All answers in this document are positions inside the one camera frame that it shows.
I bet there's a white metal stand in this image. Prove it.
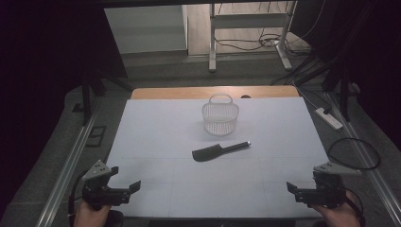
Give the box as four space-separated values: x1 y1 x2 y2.
208 0 299 73

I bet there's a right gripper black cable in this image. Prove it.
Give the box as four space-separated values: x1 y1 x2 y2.
344 188 367 227

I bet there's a black spatula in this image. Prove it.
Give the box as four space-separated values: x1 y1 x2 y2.
191 141 252 163

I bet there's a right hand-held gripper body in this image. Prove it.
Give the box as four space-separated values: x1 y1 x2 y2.
295 161 362 210

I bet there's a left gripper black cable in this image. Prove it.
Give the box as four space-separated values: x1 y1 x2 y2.
67 169 90 227

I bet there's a black tripod stand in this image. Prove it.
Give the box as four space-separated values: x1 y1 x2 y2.
296 56 354 123
78 70 134 127

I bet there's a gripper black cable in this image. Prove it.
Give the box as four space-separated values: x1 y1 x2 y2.
67 169 90 227
344 188 367 227

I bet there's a person's right hand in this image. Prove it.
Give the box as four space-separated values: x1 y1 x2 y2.
310 192 362 227

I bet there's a black looped cable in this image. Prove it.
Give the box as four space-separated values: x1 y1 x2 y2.
325 137 381 171

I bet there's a wooden table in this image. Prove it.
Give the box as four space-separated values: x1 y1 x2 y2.
131 84 300 100

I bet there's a white plastic basket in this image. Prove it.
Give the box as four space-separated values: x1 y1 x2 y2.
201 94 240 137

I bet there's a person's left hand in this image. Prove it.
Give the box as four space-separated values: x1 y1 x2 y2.
73 201 112 227

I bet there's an aluminium rail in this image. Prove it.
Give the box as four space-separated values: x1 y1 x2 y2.
36 97 102 227
325 93 401 226

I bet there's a white wall panel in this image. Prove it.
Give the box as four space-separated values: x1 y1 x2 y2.
103 4 189 55

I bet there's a tangle of floor cables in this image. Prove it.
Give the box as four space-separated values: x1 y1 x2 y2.
214 29 313 59

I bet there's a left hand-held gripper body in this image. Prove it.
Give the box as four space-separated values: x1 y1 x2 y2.
81 159 131 211

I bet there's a white power strip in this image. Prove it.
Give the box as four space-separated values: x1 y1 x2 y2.
315 107 344 131

